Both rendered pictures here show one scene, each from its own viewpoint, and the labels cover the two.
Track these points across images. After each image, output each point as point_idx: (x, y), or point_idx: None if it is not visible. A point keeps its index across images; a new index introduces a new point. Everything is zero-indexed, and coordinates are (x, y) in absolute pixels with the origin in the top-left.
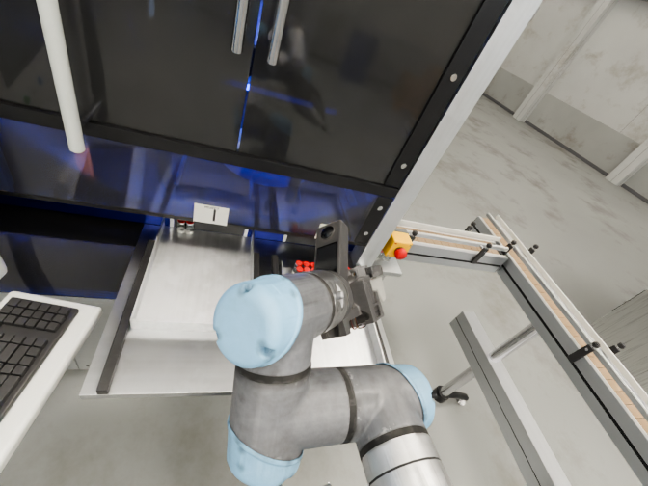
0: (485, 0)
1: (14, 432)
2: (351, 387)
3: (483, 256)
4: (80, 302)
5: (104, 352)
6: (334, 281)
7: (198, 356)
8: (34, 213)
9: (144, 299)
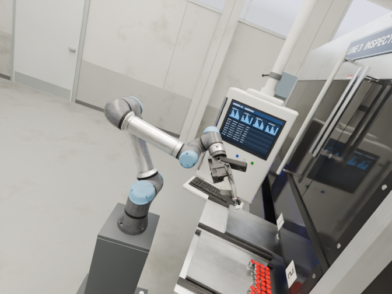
0: None
1: (203, 195)
2: (195, 146)
3: None
4: None
5: None
6: (220, 146)
7: (214, 217)
8: (273, 206)
9: (239, 214)
